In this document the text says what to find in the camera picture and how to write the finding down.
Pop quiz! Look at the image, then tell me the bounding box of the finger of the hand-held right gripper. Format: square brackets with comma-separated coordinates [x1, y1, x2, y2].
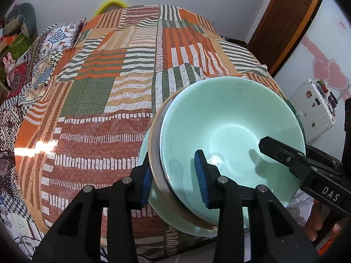
[258, 136, 313, 182]
[305, 144, 344, 171]

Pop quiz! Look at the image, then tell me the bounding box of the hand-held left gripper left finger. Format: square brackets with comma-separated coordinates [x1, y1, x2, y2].
[32, 157, 154, 263]

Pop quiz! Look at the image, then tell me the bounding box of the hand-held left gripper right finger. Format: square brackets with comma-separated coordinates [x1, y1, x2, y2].
[194, 150, 321, 263]

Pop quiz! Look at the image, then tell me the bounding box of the green plate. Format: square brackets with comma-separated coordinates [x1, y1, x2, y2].
[138, 127, 250, 237]

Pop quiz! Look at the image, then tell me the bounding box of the pink bowl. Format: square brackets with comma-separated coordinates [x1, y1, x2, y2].
[148, 93, 220, 232]

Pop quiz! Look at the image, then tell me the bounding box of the green bowl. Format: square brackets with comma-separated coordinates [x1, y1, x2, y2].
[160, 79, 307, 226]

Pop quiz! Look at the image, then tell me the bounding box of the person's right hand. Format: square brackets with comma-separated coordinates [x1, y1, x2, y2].
[304, 201, 329, 241]

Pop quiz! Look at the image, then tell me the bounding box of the white cloth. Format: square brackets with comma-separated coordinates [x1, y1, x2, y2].
[287, 193, 316, 226]

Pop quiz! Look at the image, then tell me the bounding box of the white suitcase with stickers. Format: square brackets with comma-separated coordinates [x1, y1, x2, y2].
[288, 78, 337, 144]

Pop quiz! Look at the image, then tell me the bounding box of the striped orange bedspread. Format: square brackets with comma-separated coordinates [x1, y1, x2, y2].
[14, 5, 288, 261]

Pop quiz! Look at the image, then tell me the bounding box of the brown wooden door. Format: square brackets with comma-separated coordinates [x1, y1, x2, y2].
[248, 0, 325, 77]

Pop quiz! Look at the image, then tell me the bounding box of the patterned pillow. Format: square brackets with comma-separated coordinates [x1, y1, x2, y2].
[0, 19, 87, 242]

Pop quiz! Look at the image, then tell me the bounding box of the pink rabbit toy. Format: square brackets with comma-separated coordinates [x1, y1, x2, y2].
[2, 52, 17, 84]

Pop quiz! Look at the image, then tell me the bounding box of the yellow foam arch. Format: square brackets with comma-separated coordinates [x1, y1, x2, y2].
[94, 0, 128, 17]

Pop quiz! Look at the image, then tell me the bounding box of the green cardboard box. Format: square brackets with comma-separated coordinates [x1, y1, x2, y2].
[0, 31, 30, 61]

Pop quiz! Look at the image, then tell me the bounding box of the grey plush toy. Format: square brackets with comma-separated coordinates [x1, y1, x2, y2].
[4, 3, 37, 39]

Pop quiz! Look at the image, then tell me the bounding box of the pink heart wall decal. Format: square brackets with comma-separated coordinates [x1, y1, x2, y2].
[302, 37, 350, 91]

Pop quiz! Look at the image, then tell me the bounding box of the black floor cable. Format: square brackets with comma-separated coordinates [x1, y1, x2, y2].
[14, 234, 44, 252]

